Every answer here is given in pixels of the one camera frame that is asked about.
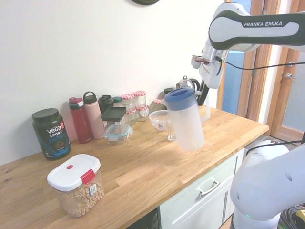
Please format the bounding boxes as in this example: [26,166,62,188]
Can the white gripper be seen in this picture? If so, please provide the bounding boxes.
[195,62,225,107]

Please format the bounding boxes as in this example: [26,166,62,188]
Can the translucent pitcher with blue lid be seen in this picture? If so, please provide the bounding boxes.
[161,87,211,152]

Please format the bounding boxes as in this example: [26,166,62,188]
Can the red water bottle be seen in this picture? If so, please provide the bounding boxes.
[69,96,92,145]

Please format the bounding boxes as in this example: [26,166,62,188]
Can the glass electric kettle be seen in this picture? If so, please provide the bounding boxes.
[176,75,201,96]

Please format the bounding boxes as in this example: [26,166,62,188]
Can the jar with dark green lid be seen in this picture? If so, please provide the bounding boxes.
[163,88,174,101]

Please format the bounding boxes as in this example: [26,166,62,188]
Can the glass jar with checkered lid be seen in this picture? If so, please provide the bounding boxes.
[125,109,137,126]
[121,94,136,113]
[152,98,168,112]
[135,105,149,123]
[132,90,147,109]

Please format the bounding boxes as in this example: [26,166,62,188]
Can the clear drinking glass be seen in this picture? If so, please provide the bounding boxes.
[165,114,178,143]

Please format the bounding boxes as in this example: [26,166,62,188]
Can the white plastic bowl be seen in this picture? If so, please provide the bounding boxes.
[149,110,171,132]

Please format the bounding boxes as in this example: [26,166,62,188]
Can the glass container with black lid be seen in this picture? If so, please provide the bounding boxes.
[100,106,127,135]

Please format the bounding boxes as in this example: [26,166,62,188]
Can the wooden door with frosted glass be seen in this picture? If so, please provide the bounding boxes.
[216,0,305,139]

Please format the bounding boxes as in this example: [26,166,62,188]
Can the black shaker bottle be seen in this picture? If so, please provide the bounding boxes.
[98,94,115,115]

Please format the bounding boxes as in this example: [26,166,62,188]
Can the pink bottle with black cap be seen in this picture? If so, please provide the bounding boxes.
[82,91,105,140]

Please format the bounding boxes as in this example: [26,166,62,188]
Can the white drawer cabinet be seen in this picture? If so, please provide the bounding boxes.
[159,147,245,229]

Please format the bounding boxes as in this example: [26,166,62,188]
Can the dark appliance under counter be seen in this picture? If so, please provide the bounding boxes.
[123,206,161,229]

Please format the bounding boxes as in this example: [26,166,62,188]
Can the cereal container with white lid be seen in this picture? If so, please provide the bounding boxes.
[46,154,106,218]

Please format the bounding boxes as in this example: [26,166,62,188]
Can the black Vega protein tub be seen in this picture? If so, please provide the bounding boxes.
[31,108,72,161]

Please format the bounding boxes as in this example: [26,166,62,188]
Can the yellow power box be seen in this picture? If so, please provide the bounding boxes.
[295,209,305,226]

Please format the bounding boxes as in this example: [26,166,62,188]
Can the black camera cable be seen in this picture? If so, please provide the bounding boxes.
[214,55,296,78]

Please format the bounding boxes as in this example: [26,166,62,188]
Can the silver drawer handle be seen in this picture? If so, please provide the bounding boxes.
[197,179,221,197]

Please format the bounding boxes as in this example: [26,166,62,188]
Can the black round wall object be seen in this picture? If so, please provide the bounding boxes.
[130,0,161,5]

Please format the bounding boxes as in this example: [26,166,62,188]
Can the coiled black cables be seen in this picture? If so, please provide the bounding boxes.
[278,204,305,229]

